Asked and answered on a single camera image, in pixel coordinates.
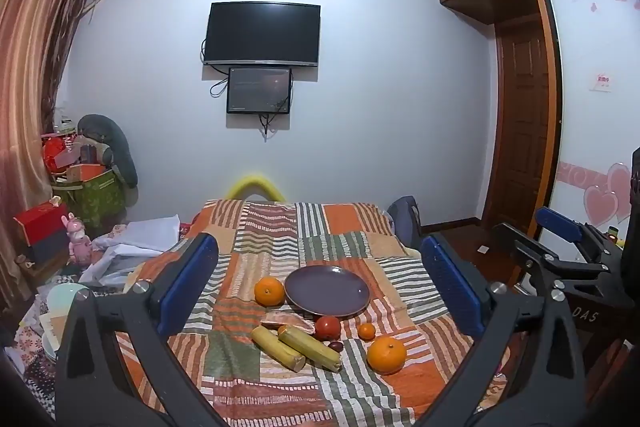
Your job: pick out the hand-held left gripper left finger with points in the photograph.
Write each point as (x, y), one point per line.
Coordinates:
(190, 287)

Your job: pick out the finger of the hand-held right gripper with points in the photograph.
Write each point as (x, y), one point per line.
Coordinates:
(520, 252)
(557, 223)

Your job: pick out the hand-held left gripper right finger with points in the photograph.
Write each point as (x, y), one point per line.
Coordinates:
(452, 287)

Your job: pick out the large orange with green stem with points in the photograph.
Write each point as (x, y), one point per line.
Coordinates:
(270, 291)

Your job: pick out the small tangerine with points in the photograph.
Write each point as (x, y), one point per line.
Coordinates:
(366, 331)

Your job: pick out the pink pomelo slice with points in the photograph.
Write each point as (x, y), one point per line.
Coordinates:
(287, 322)

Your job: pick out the dark purple plate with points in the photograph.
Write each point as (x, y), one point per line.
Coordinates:
(327, 292)

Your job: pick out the red tomato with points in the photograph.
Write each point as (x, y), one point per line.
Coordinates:
(327, 328)

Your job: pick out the white cloth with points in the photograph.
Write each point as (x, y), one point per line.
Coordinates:
(140, 237)

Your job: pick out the dark blue chair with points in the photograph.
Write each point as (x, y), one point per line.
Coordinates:
(407, 222)

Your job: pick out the striped patchwork blanket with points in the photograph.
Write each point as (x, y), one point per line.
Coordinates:
(280, 237)

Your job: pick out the brown wooden door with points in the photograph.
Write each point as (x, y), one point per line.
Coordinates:
(522, 122)

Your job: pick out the pink rabbit toy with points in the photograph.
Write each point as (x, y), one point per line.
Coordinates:
(77, 242)

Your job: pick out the mint green bowl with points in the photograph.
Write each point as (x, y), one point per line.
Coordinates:
(65, 297)

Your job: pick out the green storage box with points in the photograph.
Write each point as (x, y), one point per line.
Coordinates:
(95, 199)

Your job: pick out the dark red jujube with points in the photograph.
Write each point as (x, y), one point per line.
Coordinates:
(335, 346)

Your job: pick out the small paper sticker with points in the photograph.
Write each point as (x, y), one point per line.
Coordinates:
(601, 82)

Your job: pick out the red box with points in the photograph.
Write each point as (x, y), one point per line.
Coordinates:
(42, 222)

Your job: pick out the grey plush toy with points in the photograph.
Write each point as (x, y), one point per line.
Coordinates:
(117, 142)

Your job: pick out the floral cloth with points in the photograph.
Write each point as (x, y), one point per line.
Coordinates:
(35, 357)

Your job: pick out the pile of red gift boxes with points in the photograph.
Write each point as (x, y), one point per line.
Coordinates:
(62, 154)

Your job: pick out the white wardrobe door with hearts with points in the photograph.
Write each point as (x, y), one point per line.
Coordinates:
(585, 37)

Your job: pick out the pink striped curtain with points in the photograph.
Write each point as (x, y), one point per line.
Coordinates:
(30, 57)

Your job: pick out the brown tied curtain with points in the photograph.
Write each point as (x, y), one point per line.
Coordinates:
(75, 17)

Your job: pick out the small black wall monitor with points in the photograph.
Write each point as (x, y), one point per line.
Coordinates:
(259, 90)

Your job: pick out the black wall television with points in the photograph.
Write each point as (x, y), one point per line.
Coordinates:
(262, 34)

